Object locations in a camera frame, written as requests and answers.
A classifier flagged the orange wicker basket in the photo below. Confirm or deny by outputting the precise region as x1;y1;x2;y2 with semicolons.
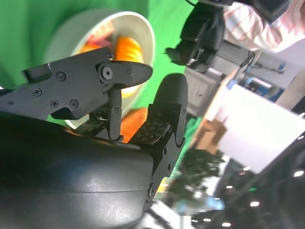
120;106;150;144

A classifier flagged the green leafy potted plant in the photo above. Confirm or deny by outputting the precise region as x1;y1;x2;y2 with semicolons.
166;147;226;208

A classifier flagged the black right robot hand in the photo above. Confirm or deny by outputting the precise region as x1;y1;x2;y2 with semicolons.
0;46;189;229

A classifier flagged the green tablecloth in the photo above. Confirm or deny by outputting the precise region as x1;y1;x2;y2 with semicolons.
0;0;208;182

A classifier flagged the white drawer cabinet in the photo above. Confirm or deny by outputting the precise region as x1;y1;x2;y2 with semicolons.
183;68;227;116

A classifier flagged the salmon striped cake slice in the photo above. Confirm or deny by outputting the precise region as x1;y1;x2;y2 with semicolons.
89;20;115;47

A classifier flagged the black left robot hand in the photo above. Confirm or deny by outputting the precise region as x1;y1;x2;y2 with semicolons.
165;0;227;72

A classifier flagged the person in striped shirt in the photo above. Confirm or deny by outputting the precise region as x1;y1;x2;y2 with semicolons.
224;0;305;53

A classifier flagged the brown cardboard box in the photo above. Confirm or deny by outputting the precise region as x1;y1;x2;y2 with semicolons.
193;119;228;156

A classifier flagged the pale green ceramic bowl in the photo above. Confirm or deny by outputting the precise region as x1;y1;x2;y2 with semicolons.
44;9;157;131

